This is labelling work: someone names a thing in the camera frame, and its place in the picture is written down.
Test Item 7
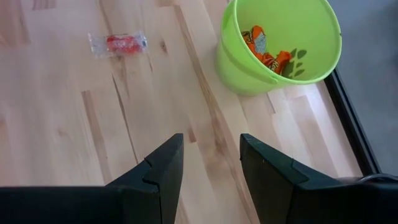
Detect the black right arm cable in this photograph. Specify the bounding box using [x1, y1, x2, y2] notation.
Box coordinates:
[357, 172, 398, 183]

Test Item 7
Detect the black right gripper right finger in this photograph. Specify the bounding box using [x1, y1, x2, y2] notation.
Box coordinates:
[239, 133, 398, 224]

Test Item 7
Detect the red candy in clear wrapper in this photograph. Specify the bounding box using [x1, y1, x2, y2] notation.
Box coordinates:
[88, 30, 149, 59]

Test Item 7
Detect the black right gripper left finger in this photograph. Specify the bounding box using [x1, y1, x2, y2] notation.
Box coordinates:
[0, 133, 184, 224]

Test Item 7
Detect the green plastic bucket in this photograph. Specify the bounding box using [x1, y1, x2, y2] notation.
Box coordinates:
[215, 0, 343, 96]

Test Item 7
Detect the black aluminium table frame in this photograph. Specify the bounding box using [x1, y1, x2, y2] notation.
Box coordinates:
[323, 68, 383, 177]

